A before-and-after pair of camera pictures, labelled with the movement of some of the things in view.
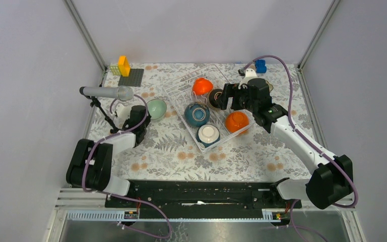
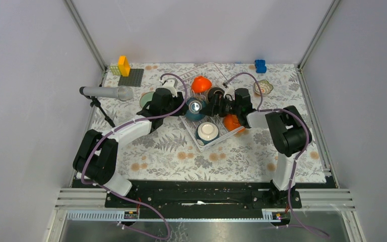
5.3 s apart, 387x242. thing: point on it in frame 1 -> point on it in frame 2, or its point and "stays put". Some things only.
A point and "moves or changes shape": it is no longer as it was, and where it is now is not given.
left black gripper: (147, 120) -> (179, 100)
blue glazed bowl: (196, 114) moves or changes shape
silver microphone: (124, 93) stays put
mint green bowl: (156, 108) moves or changes shape
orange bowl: (202, 86) stays put
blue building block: (260, 65) stays put
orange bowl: (237, 122) stays put
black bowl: (213, 96) stays put
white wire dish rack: (197, 97) stays put
